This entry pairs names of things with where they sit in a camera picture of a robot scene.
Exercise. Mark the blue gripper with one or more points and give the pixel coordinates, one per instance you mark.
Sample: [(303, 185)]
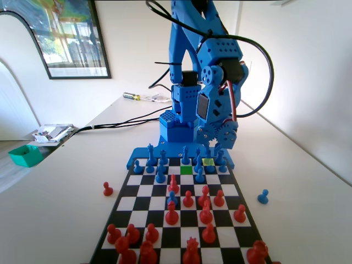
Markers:
[(217, 135)]

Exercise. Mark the blue bishop chess piece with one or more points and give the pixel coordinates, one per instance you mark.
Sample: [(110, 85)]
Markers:
[(198, 167), (197, 153)]

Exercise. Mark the blue pawn chess piece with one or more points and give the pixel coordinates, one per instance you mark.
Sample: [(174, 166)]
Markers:
[(209, 169), (263, 198), (161, 163), (172, 195), (137, 169), (200, 178), (222, 168)]

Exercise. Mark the blue queen chess piece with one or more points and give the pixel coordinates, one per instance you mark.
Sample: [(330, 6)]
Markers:
[(186, 159)]

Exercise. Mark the red pawn chess piece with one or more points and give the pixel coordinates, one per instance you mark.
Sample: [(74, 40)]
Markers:
[(240, 215), (151, 236), (107, 190), (132, 236), (209, 236), (219, 200), (112, 236), (188, 201)]

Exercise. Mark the blue king chess piece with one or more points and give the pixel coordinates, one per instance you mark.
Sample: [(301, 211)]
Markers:
[(150, 158)]

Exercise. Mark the red queen chess piece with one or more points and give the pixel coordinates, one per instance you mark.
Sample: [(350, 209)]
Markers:
[(191, 254)]

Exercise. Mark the black zip tie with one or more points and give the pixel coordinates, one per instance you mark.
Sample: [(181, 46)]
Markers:
[(165, 63)]

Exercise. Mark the black white chessboard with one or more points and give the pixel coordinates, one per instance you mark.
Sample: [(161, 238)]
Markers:
[(187, 220)]

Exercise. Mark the white door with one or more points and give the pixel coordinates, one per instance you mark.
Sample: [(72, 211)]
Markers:
[(232, 16)]

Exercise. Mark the paper pile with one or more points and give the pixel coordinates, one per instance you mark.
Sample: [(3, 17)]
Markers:
[(52, 133)]

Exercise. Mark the black framed picture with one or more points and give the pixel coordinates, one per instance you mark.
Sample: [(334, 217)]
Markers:
[(77, 41)]

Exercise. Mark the green plastic box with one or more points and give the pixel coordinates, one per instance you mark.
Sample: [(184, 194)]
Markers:
[(24, 158)]

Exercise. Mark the white arched panel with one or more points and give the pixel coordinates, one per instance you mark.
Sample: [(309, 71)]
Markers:
[(16, 55)]

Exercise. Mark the blue arm base plate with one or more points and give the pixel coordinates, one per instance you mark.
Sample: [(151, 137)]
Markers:
[(140, 152)]

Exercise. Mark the red arm base plate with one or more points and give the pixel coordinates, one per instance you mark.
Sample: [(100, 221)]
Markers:
[(276, 263)]

